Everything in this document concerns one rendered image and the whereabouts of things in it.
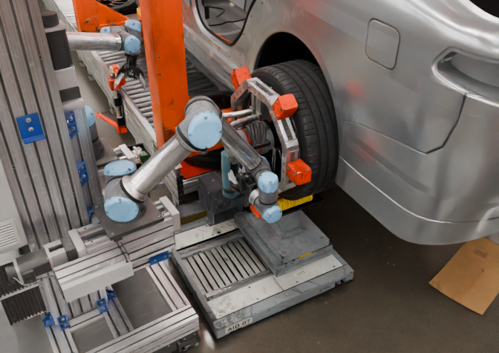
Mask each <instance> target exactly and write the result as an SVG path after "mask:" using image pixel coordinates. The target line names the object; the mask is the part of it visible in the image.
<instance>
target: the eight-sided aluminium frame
mask: <svg viewBox="0 0 499 353"><path fill-rule="evenodd" d="M251 93H253V94H254V95H255V96H256V97H257V98H259V99H260V100H261V101H262V102H263V103H264V104H265V105H266V106H267V108H268V109H269V111H270V115H271V118H272V119H273V123H274V126H275V129H276V131H277V134H278V137H279V140H280V141H281V147H282V157H281V182H280V183H278V194H280V193H281V192H284V191H286V190H288V189H291V188H294V187H295V186H296V185H295V184H294V183H293V182H292V181H291V180H290V179H289V178H288V177H287V176H286V172H287V163H289V162H292V161H296V160H298V155H299V143H298V138H297V137H296V135H295V132H294V131H293V127H292V125H291V122H290V118H284V119H281V120H277V118H276V116H275V114H274V112H273V109H272V105H273V103H274V102H275V100H276V99H277V97H280V95H279V94H277V93H276V92H274V90H272V89H271V88H270V87H268V86H267V85H265V84H264V83H263V82H262V81H260V79H258V78H257V77H255V78H252V79H248V80H244V82H243V83H242V84H241V85H240V87H239V88H238V89H237V90H236V91H235V93H234V94H232V96H231V100H230V102H231V112H234V111H238V110H239V111H241V110H244V109H245V99H246V98H248V96H249V95H251ZM282 124H283V125H284V127H283V125H282ZM234 129H235V130H236V131H238V130H241V129H245V123H244V124H241V125H239V126H238V127H237V126H236V127H235V128H234ZM285 132H286V133H287V134H286V133H285ZM287 138H288V139H287Z"/></svg>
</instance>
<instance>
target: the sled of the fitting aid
mask: <svg viewBox="0 0 499 353"><path fill-rule="evenodd" d="M249 213H252V211H251V209H250V208H247V209H245V210H242V211H240V212H237V213H235V224H236V225H237V227H238V228H239V229H240V231H241V232H242V233H243V234H244V236H245V237H246V238H247V240H248V241H249V243H250V244H251V245H252V246H253V247H254V248H255V250H256V251H257V252H258V254H259V255H260V257H261V258H262V259H263V260H264V261H265V263H266V264H267V266H268V267H269V268H270V270H271V271H272V272H273V273H274V274H275V276H276V277H278V276H281V275H283V274H286V273H288V272H291V271H294V270H295V269H298V268H300V267H303V266H305V265H308V264H310V263H312V262H315V261H317V260H320V259H323V258H325V257H326V256H329V255H332V249H333V245H332V244H331V243H330V242H329V245H327V246H325V247H322V248H319V249H318V250H315V251H312V252H310V253H307V254H304V255H303V256H300V257H297V258H295V259H292V260H290V261H288V262H285V263H281V262H280V260H279V259H278V258H277V256H276V255H275V254H274V252H272V251H271V249H270V248H269V247H268V246H267V244H266V243H265V242H264V240H263V239H262V238H261V237H260V236H259V234H258V233H257V232H256V231H255V229H254V228H253V227H252V225H251V224H250V223H249V222H248V221H247V214H249Z"/></svg>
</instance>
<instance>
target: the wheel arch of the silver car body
mask: <svg viewBox="0 0 499 353"><path fill-rule="evenodd" d="M296 59H304V60H307V61H309V62H312V63H314V64H315V65H317V66H318V67H320V68H321V66H320V64H319V62H318V60H317V59H316V57H315V56H314V54H313V52H312V51H311V50H310V49H309V47H308V46H307V45H306V44H305V43H304V41H303V40H301V39H300V38H299V37H298V36H297V35H295V34H294V33H291V32H289V31H287V30H275V31H273V32H272V33H270V34H268V35H267V36H266V37H265V38H264V40H262V42H261V44H260V45H259V48H258V50H257V52H256V55H255V59H254V63H253V66H252V72H253V71H254V70H256V69H258V68H262V67H266V66H269V65H275V64H279V63H283V62H289V61H292V60H296ZM321 69H322V68H321ZM322 72H323V71H322ZM323 74H324V72H323ZM324 77H325V76H324ZM325 79H326V77H325ZM326 82H327V80H326ZM327 85H328V83H327ZM328 88H329V86H328ZM329 90H330V88H329ZM330 94H331V92H330ZM331 97H332V94H331ZM332 100H333V98H332ZM333 106H334V104H333ZM334 109H335V106H334ZM335 113H336V110H335ZM336 122H337V117H336ZM337 128H338V122H337ZM338 135H339V128H338ZM338 168H339V160H338V167H337V172H336V176H337V173H338ZM335 181H336V177H335Z"/></svg>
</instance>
